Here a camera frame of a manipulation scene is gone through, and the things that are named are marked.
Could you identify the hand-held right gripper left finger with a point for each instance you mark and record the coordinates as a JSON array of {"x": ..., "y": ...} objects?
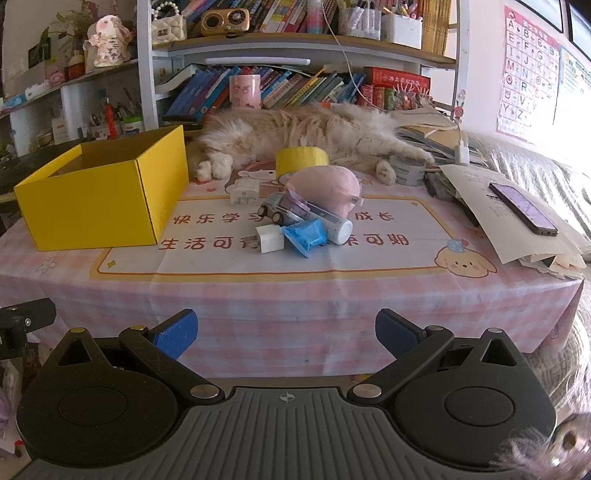
[{"x": 178, "y": 330}]

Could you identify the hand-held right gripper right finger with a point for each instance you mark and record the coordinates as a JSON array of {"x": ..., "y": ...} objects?
[{"x": 397, "y": 332}]

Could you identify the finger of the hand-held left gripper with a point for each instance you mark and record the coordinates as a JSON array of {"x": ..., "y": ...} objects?
[{"x": 32, "y": 311}]

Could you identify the white spray bottle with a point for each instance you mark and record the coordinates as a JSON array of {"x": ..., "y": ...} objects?
[{"x": 339, "y": 230}]

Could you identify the yellow cardboard box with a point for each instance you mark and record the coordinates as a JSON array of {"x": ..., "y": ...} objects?
[{"x": 92, "y": 207}]

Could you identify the white cube charger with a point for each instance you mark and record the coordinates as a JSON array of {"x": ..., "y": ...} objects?
[{"x": 270, "y": 240}]

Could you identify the blue plastic packet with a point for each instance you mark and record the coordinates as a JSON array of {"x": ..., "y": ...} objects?
[{"x": 304, "y": 235}]

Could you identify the white plug charger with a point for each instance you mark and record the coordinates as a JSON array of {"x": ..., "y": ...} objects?
[{"x": 244, "y": 194}]

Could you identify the grey purple toy truck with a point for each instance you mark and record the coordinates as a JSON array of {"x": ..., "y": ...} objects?
[{"x": 277, "y": 207}]

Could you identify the pink plush pig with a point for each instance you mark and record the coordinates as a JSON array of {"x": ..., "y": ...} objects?
[{"x": 323, "y": 187}]

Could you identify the yellow tape roll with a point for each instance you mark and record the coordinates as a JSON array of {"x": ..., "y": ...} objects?
[{"x": 300, "y": 159}]

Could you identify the pink checked desktop cloth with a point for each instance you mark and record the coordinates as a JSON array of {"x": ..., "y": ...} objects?
[{"x": 277, "y": 323}]

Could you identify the printed cartoon desk mat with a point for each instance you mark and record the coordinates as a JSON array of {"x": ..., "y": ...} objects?
[{"x": 221, "y": 263}]

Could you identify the black piano keyboard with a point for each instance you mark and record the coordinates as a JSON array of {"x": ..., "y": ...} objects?
[{"x": 23, "y": 170}]

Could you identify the dark flat case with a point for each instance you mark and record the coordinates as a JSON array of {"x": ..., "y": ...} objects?
[{"x": 441, "y": 187}]

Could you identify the white paper sheet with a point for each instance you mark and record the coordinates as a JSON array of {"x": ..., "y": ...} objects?
[{"x": 471, "y": 194}]

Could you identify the grey tape roll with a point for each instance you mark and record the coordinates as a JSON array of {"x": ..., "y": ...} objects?
[{"x": 408, "y": 173}]

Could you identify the grey fluffy fur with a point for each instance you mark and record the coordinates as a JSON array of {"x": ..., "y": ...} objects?
[{"x": 521, "y": 447}]

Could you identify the black smartphone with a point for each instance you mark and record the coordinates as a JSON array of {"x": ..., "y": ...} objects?
[{"x": 521, "y": 207}]

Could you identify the white carton red label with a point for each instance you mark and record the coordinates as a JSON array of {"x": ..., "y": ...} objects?
[{"x": 60, "y": 131}]

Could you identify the white cup of pens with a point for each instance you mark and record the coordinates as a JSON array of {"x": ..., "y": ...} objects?
[{"x": 98, "y": 131}]

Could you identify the stack of books and papers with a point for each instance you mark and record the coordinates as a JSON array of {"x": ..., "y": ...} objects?
[{"x": 438, "y": 138}]

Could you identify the white jar blue label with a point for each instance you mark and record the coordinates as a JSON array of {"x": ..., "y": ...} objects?
[{"x": 132, "y": 127}]

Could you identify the white side shelf unit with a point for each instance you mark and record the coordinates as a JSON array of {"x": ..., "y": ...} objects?
[{"x": 74, "y": 106}]

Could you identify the red figure pen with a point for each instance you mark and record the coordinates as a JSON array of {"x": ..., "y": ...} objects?
[{"x": 109, "y": 115}]

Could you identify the fluffy cream cat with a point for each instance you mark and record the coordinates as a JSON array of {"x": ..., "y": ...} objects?
[{"x": 300, "y": 127}]

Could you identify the red round bottle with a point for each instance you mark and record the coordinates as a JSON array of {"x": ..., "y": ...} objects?
[{"x": 76, "y": 69}]

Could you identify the pink printed cup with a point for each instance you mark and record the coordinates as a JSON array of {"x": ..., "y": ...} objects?
[{"x": 244, "y": 92}]

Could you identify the red boxed book set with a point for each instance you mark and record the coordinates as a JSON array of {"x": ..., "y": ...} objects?
[{"x": 397, "y": 76}]

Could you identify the row of colourful books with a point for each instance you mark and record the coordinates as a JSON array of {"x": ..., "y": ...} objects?
[{"x": 286, "y": 85}]

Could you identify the pink white doll figurine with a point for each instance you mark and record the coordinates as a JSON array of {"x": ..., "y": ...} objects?
[{"x": 108, "y": 41}]

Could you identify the white storage box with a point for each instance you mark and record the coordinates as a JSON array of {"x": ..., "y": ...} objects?
[{"x": 401, "y": 32}]

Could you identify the white quilted purse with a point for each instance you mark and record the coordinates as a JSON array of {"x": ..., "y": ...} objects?
[{"x": 168, "y": 27}]

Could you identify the clear pen holder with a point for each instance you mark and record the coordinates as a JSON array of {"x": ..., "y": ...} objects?
[{"x": 360, "y": 23}]

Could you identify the gold retro radio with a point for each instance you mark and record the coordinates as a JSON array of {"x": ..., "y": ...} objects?
[{"x": 226, "y": 22}]

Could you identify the pastel gradient bottle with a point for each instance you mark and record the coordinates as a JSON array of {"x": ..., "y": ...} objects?
[{"x": 316, "y": 16}]

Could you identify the white wall adapter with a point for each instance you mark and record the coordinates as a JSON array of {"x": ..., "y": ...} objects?
[{"x": 462, "y": 152}]

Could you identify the white frame wooden bookshelf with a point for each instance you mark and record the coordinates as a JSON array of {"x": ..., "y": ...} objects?
[{"x": 147, "y": 83}]

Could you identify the pink alphabet wall poster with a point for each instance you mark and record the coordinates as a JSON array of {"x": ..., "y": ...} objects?
[{"x": 526, "y": 69}]

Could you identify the green wall chart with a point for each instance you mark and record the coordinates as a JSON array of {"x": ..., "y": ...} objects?
[{"x": 575, "y": 83}]

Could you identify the black framed wall picture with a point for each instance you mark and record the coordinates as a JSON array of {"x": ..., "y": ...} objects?
[
  {"x": 535, "y": 14},
  {"x": 581, "y": 23}
]

